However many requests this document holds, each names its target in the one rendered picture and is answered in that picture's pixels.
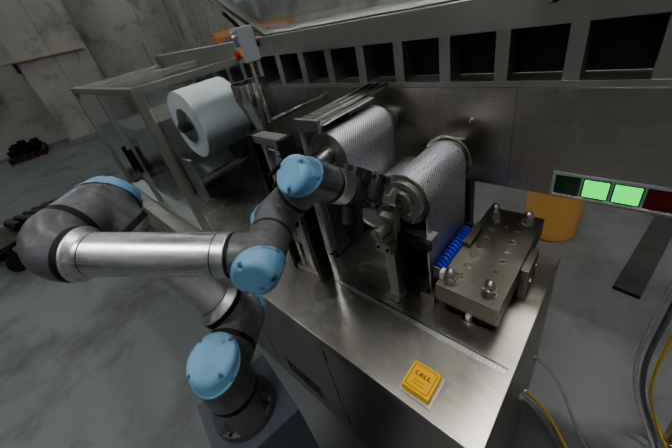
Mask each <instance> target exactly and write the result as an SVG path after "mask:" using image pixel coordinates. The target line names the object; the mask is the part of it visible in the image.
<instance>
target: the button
mask: <svg viewBox="0 0 672 448"><path fill-rule="evenodd" d="M441 382H442V376H441V375H440V374H438V373H436V372H435V371H433V370H432V369H430V368H429V367H427V366H425V365H424V364H422V363H421V362H419V361H417V360H415V362H414V363H413V365H412V366H411V368H410V370H409V371H408V373H407V374H406V376H405V377H404V379H403V381H402V387H403V388H404V389H405V390H407V391H408V392H410V393H411V394H412V395H414V396H415V397H417V398H418V399H419V400H421V401H422V402H424V403H425V404H426V405H429V404H430V402H431V400H432V398H433V396H434V395H435V393H436V391H437V389H438V387H439V385H440V384H441Z"/></svg>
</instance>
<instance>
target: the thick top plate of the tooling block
mask: <svg viewBox="0 0 672 448"><path fill-rule="evenodd" d="M490 209H491V206H490V208H489V209H488V210H487V212H486V213H485V215H484V216H483V217H482V219H481V220H480V222H479V223H478V225H482V226H483V230H482V232H481V233H480V235H479V236H478V238H477V239H476V240H475V242H474V243H473V245H472V246H471V248H468V247H465V246H462V247H461V248H460V250H459V251H458V253H457V254H456V255H455V257H454V258H453V260H452V261H451V262H450V264H449V265H448V267H447V268H446V270H447V269H448V268H453V269H454V270H455V271H456V274H457V276H458V284H457V285H455V286H448V285H446V284H445V283H444V279H443V280H442V279H440V278H439V279H438V281H437V282H436V284H435V289H436V299H438V300H440V301H442V302H445V303H447V304H449V305H451V306H453V307H455V308H457V309H460V310H462V311H464V312H466V313H468V314H470V315H472V316H475V317H477V318H479V319H481V320H483V321H485V322H487V323H490V324H492V325H494V326H496V327H497V326H498V324H499V322H500V319H501V317H502V315H503V313H504V311H505V309H506V307H507V305H508V303H509V301H510V299H511V297H512V295H513V293H514V291H515V288H516V286H517V284H518V282H519V276H520V270H521V268H522V266H523V264H524V262H525V260H526V258H527V256H528V254H529V252H530V250H531V248H534V249H535V247H536V245H537V243H538V241H539V239H540V237H541V235H542V231H543V225H544V220H545V219H542V218H538V217H535V225H534V226H532V227H527V226H524V225H523V224H522V223H521V221H522V219H523V216H524V214H521V213H516V212H512V211H508V210H504V209H501V214H502V216H501V217H500V218H492V217H490V216H489V213H490ZM487 280H493V281H494V282H495V283H496V287H497V293H498V296H497V298H495V299H492V300H490V299H486V298H485V297H483V295H482V293H481V291H482V288H483V286H484V283H485V281H487Z"/></svg>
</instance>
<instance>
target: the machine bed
mask: <svg viewBox="0 0 672 448"><path fill-rule="evenodd" d="M138 192H139V191H138ZM139 193H140V195H141V197H140V198H142V200H143V205H142V209H143V210H145V211H146V212H147V213H149V214H150V215H151V216H152V217H154V218H155V219H156V220H158V221H159V222H160V223H162V224H163V225H164V226H166V227H167V228H168V229H169V230H171V231H172V232H199V231H197V230H196V229H194V228H193V227H191V226H190V225H188V224H187V223H185V222H184V221H182V220H181V219H179V218H178V217H176V216H175V215H173V214H172V213H170V212H169V211H167V210H166V209H165V208H163V207H162V206H160V205H159V204H157V203H156V202H154V201H153V200H151V199H150V198H148V197H147V196H145V195H144V194H142V193H141V192H139ZM257 205H258V204H257ZM257 205H256V206H254V207H253V208H251V209H249V210H248V211H246V212H245V213H243V214H242V215H240V216H239V217H237V218H236V219H234V220H233V221H231V222H229V223H228V224H226V225H225V226H223V227H222V228H220V229H219V230H217V231H216V232H249V229H250V227H251V222H250V216H251V214H252V213H253V212H254V210H255V208H256V207H257ZM314 208H315V212H316V215H317V219H318V222H319V226H320V229H321V233H322V236H323V240H324V243H325V247H326V250H327V254H328V257H329V261H330V264H331V268H332V271H333V276H332V277H331V278H330V279H329V280H328V281H327V282H326V283H325V284H323V283H322V282H321V281H320V280H319V279H318V278H316V277H314V276H312V275H311V274H309V273H307V272H305V271H304V270H302V269H300V268H298V269H297V268H296V267H295V266H294V263H293V260H292V258H291V255H290V252H289V250H288V253H287V257H286V265H285V268H284V270H283V272H282V275H281V278H280V280H279V282H278V284H277V286H276V287H275V288H274V289H273V290H272V291H270V292H268V293H266V294H262V296H263V297H264V299H265V301H266V304H268V305H269V306H270V307H271V308H273V309H274V310H275V311H277V312H278V313H279V314H281V315H282V316H283V317H285V318H286V319H287V320H288V321H290V322H291V323H292V324H294V325H295V326H296V327H298V328H299V329H300V330H302V331H303V332H304V333H305V334H307V335H308V336H309V337H311V338H312V339H313V340H315V341H316V342H317V343H319V344H320V345H321V346H322V347H324V348H325V349H326V350H328V351H329V352H330V353H332V354H333V355H334V356H336V357H337V358H338V359H339V360H341V361H342V362H343V363H345V364H346V365H347V366H349V367H350V368H351V369H353V370H354V371H355V372H356V373H358V374H359V375H360V376H362V377H363V378H364V379H366V380H367V381H368V382H370V383H371V384H372V385H373V386H375V387H376V388H377V389H379V390H380V391H381V392H383V393H384V394H385V395H387V396H388V397H389V398H390V399H392V400H393V401H394V402H396V403H397V404H398V405H400V406H401V407H402V408H404V409H405V410H406V411H407V412H409V413H410V414H411V415H413V416H414V417H415V418H417V419H418V420H419V421H421V422H422V423H423V424H424V425H426V426H427V427H428V428H430V429H431V430H432V431H434V432H435V433H436V434H438V435H439V436H440V437H442V438H443V439H444V440H445V441H447V442H448V443H449V444H451V445H452V446H453V447H455V448H487V447H488V444H489V442H490V439H491V436H492V434H493V431H494V429H495V426H496V424H497V421H498V419H499V416H500V413H501V411H502V408H503V406H504V403H505V401H506V398H507V396H508V393H509V390H510V388H511V385H512V383H513V380H514V378H515V375H516V373H517V370H518V367H519V365H520V362H521V360H522V357H523V355H524V352H525V350H526V347H527V344H528V342H529V339H530V337H531V334H532V332H533V329H534V327H535V324H536V321H537V319H538V316H539V314H540V311H541V309H542V306H543V304H544V301H545V298H546V296H547V293H548V291H549V288H550V286H551V283H552V281H553V278H554V275H555V273H556V270H557V268H558V265H559V261H560V256H559V255H555V254H552V253H549V252H545V251H542V250H539V255H538V260H537V263H538V266H537V267H536V270H535V276H534V279H533V281H532V283H531V286H530V288H529V290H528V292H527V294H526V297H525V299H524V300H522V299H520V298H517V297H516V295H517V289H518V286H517V288H516V290H515V293H514V295H513V297H512V299H511V301H510V303H509V305H508V307H507V309H506V311H505V313H504V315H503V317H502V320H501V322H500V324H499V326H497V327H496V326H494V325H492V324H490V323H487V322H485V321H483V320H481V319H479V318H477V317H475V322H474V323H472V324H467V323H465V322H464V321H463V320H462V314H463V313H464V311H462V310H460V309H457V308H455V307H453V306H451V305H449V304H447V303H445V302H442V301H440V300H438V302H437V303H436V305H435V306H432V305H429V304H427V303H425V302H423V301H421V295H420V291H421V290H422V289H423V287H424V286H425V285H426V283H427V282H428V280H429V270H428V266H427V268H426V269H425V270H424V272H423V273H422V274H421V275H420V277H419V278H418V279H417V281H416V282H415V283H414V285H413V286H412V287H411V288H410V290H408V292H407V294H406V295H405V296H404V298H403V299H402V300H401V302H400V303H399V304H396V303H394V302H393V301H391V300H389V299H387V298H385V294H386V293H387V292H388V290H389V289H390V284H389V278H388V271H387V265H386V258H385V253H384V252H382V251H379V250H377V248H376V242H375V240H373V238H372V237H371V234H370V233H371V231H372V230H373V229H374V228H372V227H370V226H369V227H368V228H367V229H365V230H364V231H363V241H362V242H360V243H359V244H355V243H353V242H352V243H351V244H350V245H348V246H347V247H346V248H345V249H344V250H343V251H342V252H341V253H340V254H338V252H337V251H335V252H334V253H333V254H332V255H329V254H330V253H331V248H330V244H329V241H328V237H327V233H326V230H325V226H324V222H323V219H322V215H321V211H320V208H319V204H318V202H316V203H315V204H314ZM340 279H343V280H345V281H346V282H348V283H350V284H352V285H354V286H356V287H358V288H360V289H361V290H363V291H365V292H367V293H369V294H371V295H373V296H375V297H376V298H378V299H380V300H382V301H384V302H386V303H388V304H389V305H391V306H393V307H395V308H397V309H399V310H401V311H403V312H404V313H406V314H408V315H410V316H412V317H414V318H416V319H418V320H419V321H421V322H423V323H425V324H427V325H429V326H431V327H432V328H434V329H436V330H438V331H440V332H442V333H444V334H446V335H447V336H449V337H451V338H453V339H455V340H457V341H459V342H461V343H462V344H464V345H466V346H468V347H470V348H472V349H474V350H475V351H477V352H479V353H481V354H483V355H485V356H487V357H489V358H490V359H492V360H494V361H496V362H498V363H500V364H502V365H503V366H505V367H507V368H509V370H508V373H507V375H506V376H505V375H503V374H501V373H499V372H497V371H496V370H494V369H492V368H490V367H488V366H487V365H485V364H483V363H481V362H479V361H478V360H476V359H474V358H472V357H470V356H468V355H467V354H465V353H463V352H461V351H459V350H458V349H456V348H454V347H452V346H450V345H449V344H447V343H445V342H443V341H441V340H440V339H438V338H436V337H434V336H432V335H431V334H429V333H427V332H425V331H423V330H421V329H420V328H418V327H416V326H414V325H412V324H411V323H409V322H407V321H405V320H403V319H402V318H400V317H398V316H396V315H394V314H393V313H391V312H389V311H387V310H385V309H383V308H382V307H380V306H378V305H376V304H374V303H373V302H371V301H369V300H367V299H365V298H364V297H362V296H360V295H358V294H356V293H355V292H353V291H351V290H349V289H347V288H346V287H344V286H342V285H340V284H338V283H337V282H338V281H339V280H340ZM415 360H417V361H419V362H421V363H422V364H424V365H425V366H427V367H429V368H430V369H432V370H433V371H435V372H436V373H438V374H440V375H441V376H442V377H443V378H444V379H446V381H445V383H444V385H443V387H442V388H441V390H440V392H439V394H438V396H437V398H436V400H435V401H434V403H433V405H432V407H431V409H430V411H429V410H428V409H427V408H425V407H424V406H422V405H421V404H420V403H418V402H417V401H416V400H414V399H413V398H411V397H410V396H409V395H407V394H406V393H404V392H403V391H402V390H400V389H399V388H398V387H399V385H400V384H401V382H402V381H403V379H404V377H405V376H406V374H407V373H408V371H409V370H410V368H411V366H412V365H413V363H414V362H415Z"/></svg>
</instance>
